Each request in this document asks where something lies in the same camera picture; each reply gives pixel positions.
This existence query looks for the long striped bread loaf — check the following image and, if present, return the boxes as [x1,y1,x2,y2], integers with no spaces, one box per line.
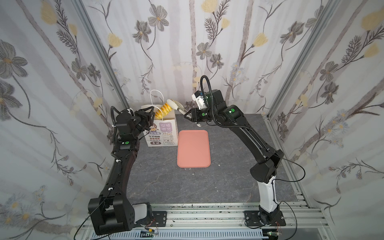
[155,103,173,120]

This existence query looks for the white printed paper bag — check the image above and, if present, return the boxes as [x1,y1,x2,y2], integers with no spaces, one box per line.
[141,90,179,147]

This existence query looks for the metal food tongs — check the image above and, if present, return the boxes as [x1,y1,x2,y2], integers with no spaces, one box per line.
[167,99,188,115]

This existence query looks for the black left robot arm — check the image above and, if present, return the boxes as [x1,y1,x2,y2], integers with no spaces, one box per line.
[88,107,155,236]

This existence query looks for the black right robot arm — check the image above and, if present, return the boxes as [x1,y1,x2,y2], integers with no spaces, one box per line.
[154,90,284,226]

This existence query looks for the pink tray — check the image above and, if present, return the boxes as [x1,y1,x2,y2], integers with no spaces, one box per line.
[177,130,211,168]

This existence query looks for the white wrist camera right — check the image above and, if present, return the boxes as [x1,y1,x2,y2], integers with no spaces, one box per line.
[192,91,207,110]

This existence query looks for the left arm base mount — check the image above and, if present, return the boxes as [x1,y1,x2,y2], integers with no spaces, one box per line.
[134,211,167,228]

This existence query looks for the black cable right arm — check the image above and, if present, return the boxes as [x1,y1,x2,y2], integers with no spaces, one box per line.
[269,155,306,240]

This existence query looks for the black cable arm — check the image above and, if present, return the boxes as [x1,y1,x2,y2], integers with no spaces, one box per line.
[73,191,121,240]
[269,155,306,240]

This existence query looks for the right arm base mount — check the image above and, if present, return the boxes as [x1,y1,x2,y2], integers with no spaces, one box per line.
[244,211,287,228]

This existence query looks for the white ventilated cable duct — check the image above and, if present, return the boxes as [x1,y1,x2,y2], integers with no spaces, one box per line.
[90,229,268,240]

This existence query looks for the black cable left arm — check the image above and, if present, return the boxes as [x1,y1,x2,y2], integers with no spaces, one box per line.
[73,191,121,240]

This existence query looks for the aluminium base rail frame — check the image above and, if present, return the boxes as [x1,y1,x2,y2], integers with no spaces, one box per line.
[80,191,334,240]

